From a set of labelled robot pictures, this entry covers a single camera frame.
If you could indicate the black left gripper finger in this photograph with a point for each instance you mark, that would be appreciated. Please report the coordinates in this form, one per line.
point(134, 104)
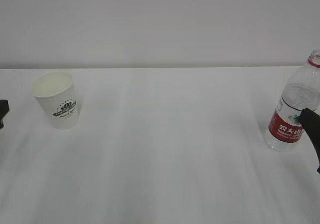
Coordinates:
point(4, 110)

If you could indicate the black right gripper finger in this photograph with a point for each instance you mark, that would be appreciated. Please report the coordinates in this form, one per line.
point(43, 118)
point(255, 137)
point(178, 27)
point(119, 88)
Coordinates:
point(309, 120)

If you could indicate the clear red-label water bottle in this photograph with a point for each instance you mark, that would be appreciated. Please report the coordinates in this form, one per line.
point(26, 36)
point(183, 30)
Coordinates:
point(302, 91)

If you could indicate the white paper coffee cup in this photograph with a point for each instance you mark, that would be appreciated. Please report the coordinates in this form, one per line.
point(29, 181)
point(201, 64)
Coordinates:
point(54, 91)

